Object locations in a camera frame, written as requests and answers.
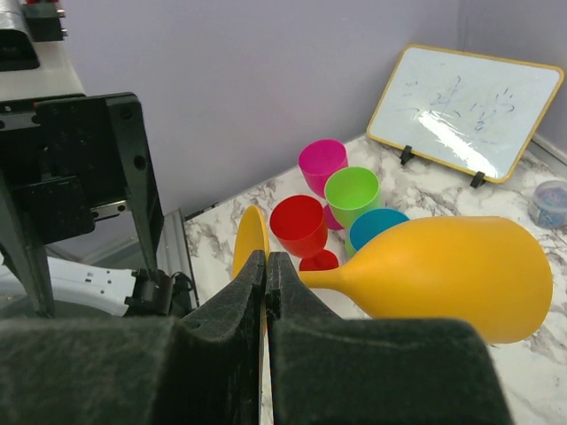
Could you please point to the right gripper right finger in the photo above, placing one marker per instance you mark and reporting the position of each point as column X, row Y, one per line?
column 329, row 370

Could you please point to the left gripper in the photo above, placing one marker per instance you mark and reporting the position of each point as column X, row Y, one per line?
column 71, row 161

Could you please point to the small whiteboard with wooden frame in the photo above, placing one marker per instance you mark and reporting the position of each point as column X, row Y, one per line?
column 473, row 113

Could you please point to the blue wine glass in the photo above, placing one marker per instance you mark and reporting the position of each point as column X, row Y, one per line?
column 370, row 225

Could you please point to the magenta wine glass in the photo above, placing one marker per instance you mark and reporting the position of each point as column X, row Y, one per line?
column 319, row 160

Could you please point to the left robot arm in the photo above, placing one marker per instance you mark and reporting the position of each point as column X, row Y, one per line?
column 28, row 269

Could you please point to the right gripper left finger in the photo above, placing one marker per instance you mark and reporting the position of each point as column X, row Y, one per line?
column 204, row 368

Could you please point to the yellow wine glass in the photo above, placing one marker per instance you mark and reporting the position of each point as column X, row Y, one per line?
column 488, row 271

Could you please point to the red wine glass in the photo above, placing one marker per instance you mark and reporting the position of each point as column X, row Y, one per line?
column 299, row 224

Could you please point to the green wine glass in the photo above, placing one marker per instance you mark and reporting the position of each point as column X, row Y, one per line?
column 352, row 191

